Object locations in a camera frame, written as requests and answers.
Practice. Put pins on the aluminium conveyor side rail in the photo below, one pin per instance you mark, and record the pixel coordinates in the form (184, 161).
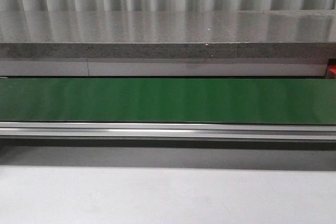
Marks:
(170, 131)

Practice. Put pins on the red box at right edge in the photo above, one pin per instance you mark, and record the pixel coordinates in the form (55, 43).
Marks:
(331, 71)

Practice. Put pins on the green conveyor belt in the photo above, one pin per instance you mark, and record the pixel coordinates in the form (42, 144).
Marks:
(199, 100)

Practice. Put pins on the grey stone counter slab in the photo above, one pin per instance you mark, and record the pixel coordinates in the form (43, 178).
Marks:
(283, 43)

